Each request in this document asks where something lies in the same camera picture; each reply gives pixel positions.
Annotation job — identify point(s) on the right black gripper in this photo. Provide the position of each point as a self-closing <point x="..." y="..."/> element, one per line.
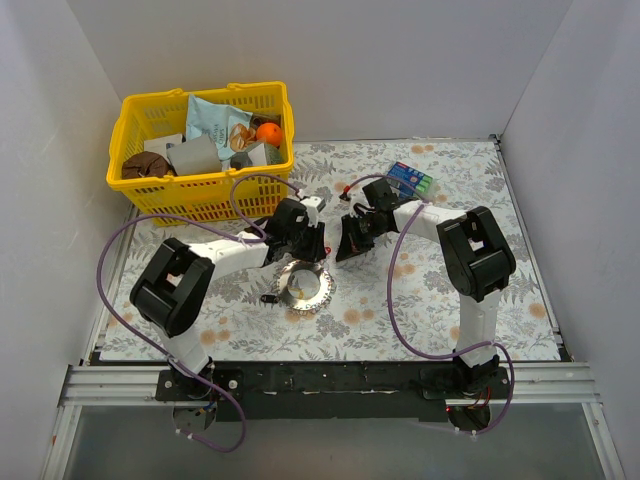
<point x="354" y="238"/>

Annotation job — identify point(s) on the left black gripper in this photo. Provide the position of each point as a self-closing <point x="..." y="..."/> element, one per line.
<point x="310" y="242"/>

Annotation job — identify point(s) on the metal disc with keyrings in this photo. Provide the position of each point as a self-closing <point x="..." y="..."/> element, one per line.
<point x="316" y="281"/>

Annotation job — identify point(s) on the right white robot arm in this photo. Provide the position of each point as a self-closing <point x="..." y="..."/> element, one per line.
<point x="478" y="261"/>

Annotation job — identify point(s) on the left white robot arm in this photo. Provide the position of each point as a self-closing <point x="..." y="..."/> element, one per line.
<point x="171" y="290"/>

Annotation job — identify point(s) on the yellow plastic basket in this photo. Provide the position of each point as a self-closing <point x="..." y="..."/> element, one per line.
<point x="246" y="185"/>

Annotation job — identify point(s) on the blue green sponge pack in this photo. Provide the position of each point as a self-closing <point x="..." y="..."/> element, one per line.
<point x="408" y="182"/>

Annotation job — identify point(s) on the black key tag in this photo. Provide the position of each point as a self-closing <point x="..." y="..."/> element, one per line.
<point x="269" y="299"/>

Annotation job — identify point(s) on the floral table mat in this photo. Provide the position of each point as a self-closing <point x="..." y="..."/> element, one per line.
<point x="234" y="325"/>

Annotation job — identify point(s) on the orange fruit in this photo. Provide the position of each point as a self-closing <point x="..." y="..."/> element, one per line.
<point x="270" y="133"/>

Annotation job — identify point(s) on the light blue chips bag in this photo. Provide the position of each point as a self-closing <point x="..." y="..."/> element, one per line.
<point x="228" y="127"/>

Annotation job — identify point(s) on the grey paper cup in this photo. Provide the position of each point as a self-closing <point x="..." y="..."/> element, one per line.
<point x="195" y="157"/>

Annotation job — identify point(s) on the white box in basket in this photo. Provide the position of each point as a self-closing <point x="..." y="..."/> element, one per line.
<point x="160" y="145"/>

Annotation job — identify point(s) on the brown round pastry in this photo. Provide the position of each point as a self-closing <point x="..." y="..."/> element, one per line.
<point x="143" y="165"/>

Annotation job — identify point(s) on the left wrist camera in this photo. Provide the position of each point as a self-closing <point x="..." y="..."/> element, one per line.
<point x="314" y="206"/>

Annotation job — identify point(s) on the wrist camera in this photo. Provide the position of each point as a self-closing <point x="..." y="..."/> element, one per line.
<point x="314" y="206"/>
<point x="345" y="195"/>

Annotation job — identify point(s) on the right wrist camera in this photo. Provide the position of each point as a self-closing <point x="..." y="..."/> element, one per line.
<point x="345" y="195"/>

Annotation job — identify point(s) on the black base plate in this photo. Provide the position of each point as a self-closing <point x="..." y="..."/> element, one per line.
<point x="338" y="390"/>

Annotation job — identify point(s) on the aluminium frame rail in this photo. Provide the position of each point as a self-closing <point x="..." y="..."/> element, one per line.
<point x="535" y="383"/>

